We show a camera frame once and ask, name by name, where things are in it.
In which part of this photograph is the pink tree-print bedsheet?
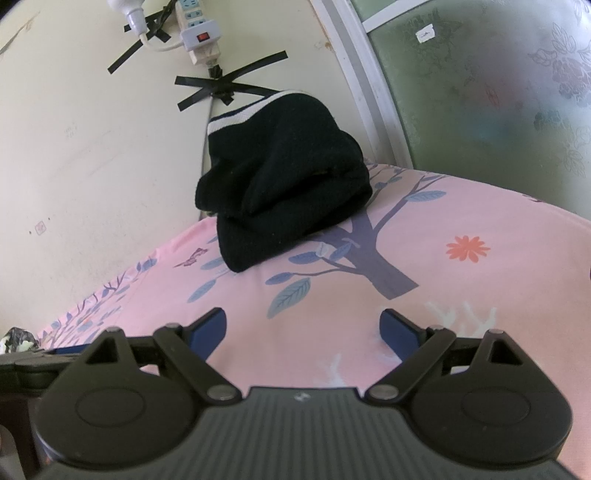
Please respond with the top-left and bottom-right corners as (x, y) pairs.
(34, 159), (591, 480)

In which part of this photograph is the white power strip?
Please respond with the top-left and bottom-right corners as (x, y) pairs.
(177, 0), (223, 68)

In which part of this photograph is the dark cloth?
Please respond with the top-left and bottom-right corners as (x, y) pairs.
(216, 164), (374, 274)

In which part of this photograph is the black white-striped knit garment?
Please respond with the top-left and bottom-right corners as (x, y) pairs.
(195, 91), (368, 217)

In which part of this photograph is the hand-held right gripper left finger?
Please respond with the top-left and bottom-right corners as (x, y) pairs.
(69, 308), (242, 404)

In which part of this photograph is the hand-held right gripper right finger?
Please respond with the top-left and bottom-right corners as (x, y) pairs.
(366, 308), (533, 404)

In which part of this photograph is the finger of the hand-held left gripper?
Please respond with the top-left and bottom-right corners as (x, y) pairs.
(0, 344), (87, 395)

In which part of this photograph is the white window frame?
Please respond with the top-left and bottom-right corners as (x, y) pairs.
(309, 0), (414, 169)

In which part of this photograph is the frosted glass pane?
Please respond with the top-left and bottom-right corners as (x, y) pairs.
(351, 0), (591, 217)

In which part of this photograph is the white plug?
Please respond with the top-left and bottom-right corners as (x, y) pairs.
(107, 0), (183, 51)

